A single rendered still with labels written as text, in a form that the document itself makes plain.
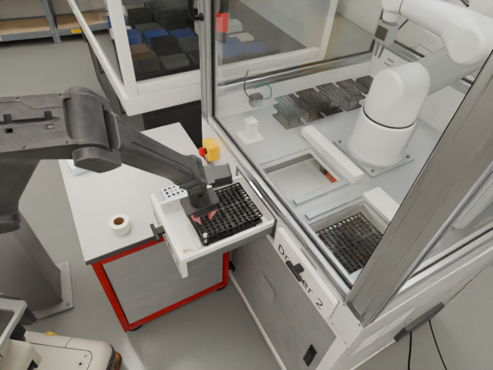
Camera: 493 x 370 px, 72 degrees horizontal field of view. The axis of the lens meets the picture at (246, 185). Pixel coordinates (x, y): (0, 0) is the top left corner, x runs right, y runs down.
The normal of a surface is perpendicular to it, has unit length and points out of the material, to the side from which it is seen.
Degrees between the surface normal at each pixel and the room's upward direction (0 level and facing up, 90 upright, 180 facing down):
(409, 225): 90
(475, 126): 90
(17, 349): 8
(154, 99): 90
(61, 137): 31
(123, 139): 66
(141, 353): 0
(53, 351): 0
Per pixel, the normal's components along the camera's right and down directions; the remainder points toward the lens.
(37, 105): 0.31, -0.27
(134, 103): 0.48, 0.65
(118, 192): 0.06, -0.69
